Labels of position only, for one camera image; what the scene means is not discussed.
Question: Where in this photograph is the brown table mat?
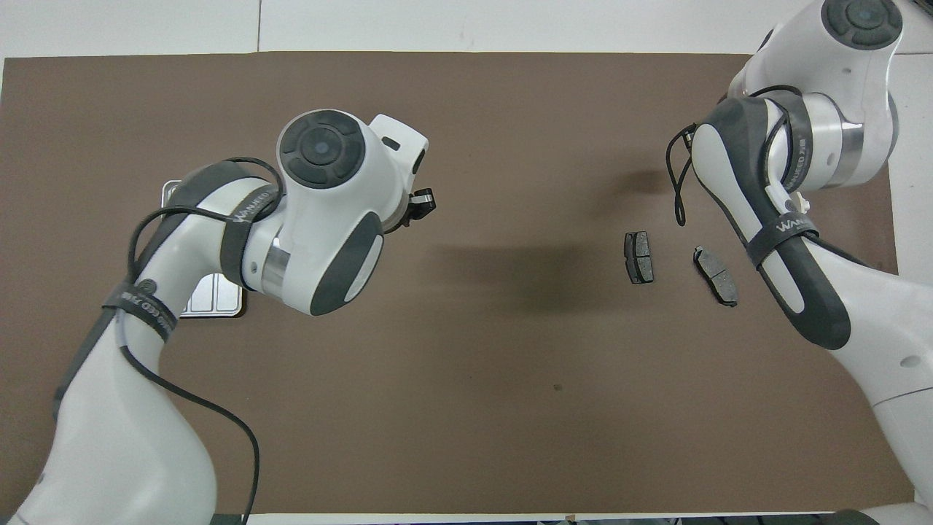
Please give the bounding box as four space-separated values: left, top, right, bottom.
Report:
0 51 916 515

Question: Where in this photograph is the rectangular grey brake pad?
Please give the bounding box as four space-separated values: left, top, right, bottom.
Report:
624 231 655 285

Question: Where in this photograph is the curved grey brake pad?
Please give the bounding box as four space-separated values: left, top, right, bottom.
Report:
692 246 739 308

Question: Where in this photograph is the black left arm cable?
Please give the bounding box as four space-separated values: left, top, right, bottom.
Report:
120 157 286 525

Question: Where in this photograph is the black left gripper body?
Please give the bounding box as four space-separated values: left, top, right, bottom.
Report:
383 191 419 236

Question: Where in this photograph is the silver metal tray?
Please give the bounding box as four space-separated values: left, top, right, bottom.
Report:
160 180 246 319

